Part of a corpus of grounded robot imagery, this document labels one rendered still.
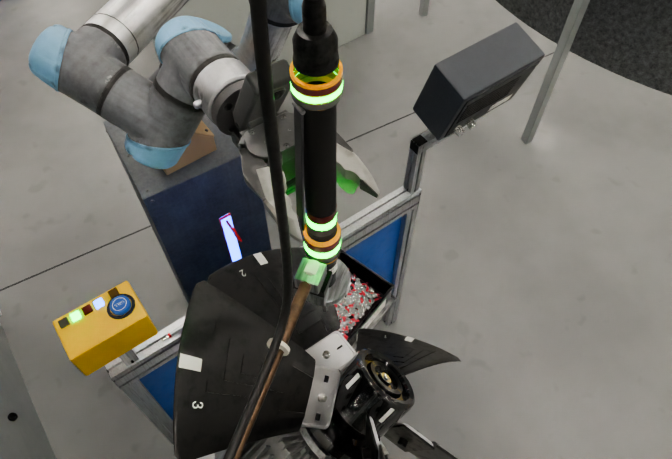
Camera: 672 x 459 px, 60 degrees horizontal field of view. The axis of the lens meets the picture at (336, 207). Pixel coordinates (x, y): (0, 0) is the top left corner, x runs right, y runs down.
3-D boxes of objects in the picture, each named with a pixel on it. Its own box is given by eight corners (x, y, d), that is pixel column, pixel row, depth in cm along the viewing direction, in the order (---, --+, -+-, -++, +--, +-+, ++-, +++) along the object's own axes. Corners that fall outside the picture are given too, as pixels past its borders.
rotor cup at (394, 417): (358, 481, 88) (415, 427, 85) (291, 410, 91) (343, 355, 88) (381, 438, 102) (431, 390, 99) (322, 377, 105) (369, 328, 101)
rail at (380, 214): (121, 390, 137) (110, 378, 130) (114, 376, 138) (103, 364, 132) (418, 206, 167) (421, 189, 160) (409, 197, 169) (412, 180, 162)
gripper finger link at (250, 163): (296, 203, 60) (280, 142, 65) (295, 193, 59) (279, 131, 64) (250, 212, 60) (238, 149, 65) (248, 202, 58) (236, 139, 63)
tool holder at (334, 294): (335, 327, 74) (335, 291, 66) (283, 310, 75) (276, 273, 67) (357, 268, 78) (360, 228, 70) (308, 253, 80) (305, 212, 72)
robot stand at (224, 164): (182, 292, 237) (102, 121, 156) (249, 259, 246) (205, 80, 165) (213, 353, 223) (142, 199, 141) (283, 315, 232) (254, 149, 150)
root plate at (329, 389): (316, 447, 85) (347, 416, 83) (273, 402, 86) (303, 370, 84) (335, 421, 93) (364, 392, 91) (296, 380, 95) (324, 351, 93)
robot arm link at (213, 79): (243, 48, 70) (181, 75, 67) (263, 69, 68) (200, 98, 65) (250, 94, 76) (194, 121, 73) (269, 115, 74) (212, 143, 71)
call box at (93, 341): (88, 379, 119) (69, 361, 110) (70, 341, 124) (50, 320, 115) (160, 336, 124) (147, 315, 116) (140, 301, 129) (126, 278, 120)
